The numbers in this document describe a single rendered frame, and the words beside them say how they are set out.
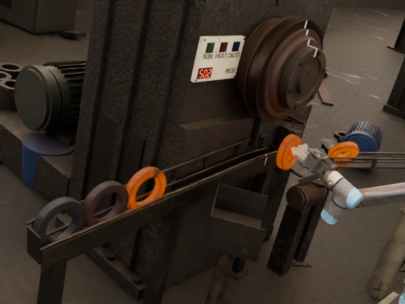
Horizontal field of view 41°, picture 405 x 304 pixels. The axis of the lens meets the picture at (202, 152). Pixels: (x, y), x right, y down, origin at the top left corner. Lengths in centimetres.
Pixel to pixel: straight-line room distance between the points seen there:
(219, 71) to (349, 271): 157
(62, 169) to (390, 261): 181
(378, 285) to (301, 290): 42
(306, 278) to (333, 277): 18
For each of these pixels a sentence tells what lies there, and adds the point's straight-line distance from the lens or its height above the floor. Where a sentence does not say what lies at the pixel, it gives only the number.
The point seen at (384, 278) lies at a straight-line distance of 309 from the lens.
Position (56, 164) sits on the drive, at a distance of 305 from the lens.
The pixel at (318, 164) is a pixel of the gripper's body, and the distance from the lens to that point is 225.
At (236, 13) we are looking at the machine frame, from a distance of 221.
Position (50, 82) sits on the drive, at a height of 64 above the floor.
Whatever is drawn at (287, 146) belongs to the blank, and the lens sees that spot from 227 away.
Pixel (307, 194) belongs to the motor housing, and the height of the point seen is 51.
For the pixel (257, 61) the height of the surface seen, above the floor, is 117.
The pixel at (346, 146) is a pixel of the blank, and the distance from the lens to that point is 281.
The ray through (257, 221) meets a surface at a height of 61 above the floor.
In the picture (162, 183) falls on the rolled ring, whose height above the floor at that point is 71.
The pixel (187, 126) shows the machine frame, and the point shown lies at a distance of 219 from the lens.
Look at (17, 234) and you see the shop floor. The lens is 291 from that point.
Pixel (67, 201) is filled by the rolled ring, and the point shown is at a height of 75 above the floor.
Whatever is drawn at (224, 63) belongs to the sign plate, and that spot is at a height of 113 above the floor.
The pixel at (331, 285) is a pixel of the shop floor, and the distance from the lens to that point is 310.
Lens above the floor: 168
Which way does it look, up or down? 24 degrees down
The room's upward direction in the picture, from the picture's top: 14 degrees clockwise
